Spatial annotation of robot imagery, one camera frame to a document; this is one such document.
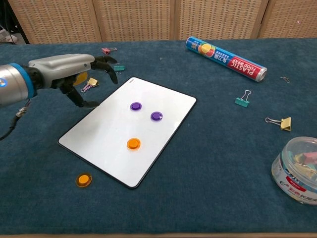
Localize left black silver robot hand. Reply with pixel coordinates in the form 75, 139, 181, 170
27, 53, 118, 109

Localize orange round magnet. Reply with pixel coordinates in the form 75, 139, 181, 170
126, 137, 141, 150
75, 172, 93, 188

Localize white rectangular board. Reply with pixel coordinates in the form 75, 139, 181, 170
57, 76, 198, 189

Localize yellow packing tape roll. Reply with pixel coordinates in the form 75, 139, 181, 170
73, 71, 89, 87

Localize white power strip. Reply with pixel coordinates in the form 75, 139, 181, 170
0, 29, 18, 43

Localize woven wooden folding screen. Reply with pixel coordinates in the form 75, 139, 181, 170
7, 0, 317, 45

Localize blue plastic food wrap roll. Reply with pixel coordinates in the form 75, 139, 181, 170
185, 36, 268, 83

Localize blue carpet table mat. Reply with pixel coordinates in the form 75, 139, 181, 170
0, 38, 317, 235

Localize clear jar of binder clips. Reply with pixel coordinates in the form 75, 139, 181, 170
270, 136, 317, 205

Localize yellow binder clip pink handles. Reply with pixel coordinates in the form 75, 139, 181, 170
80, 77, 100, 94

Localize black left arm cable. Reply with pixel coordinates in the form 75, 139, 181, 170
0, 99, 32, 141

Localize yellow binder clip silver handles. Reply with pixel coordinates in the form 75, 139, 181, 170
264, 117, 292, 131

